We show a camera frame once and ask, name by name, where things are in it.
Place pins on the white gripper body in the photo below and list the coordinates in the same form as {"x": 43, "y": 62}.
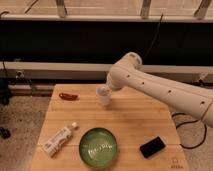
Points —
{"x": 103, "y": 94}

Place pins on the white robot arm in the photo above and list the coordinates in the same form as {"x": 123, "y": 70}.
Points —
{"x": 192, "y": 100}

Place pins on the black rectangular sponge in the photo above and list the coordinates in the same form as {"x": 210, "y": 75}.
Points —
{"x": 152, "y": 147}

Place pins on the red chili pepper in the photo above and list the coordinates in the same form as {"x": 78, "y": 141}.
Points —
{"x": 68, "y": 97}

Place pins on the green glass bowl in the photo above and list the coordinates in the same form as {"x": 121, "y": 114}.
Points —
{"x": 98, "y": 148}

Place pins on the white plastic bottle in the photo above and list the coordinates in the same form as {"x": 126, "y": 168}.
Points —
{"x": 55, "y": 142}

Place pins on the white metal rail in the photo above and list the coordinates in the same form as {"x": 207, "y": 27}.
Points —
{"x": 86, "y": 71}

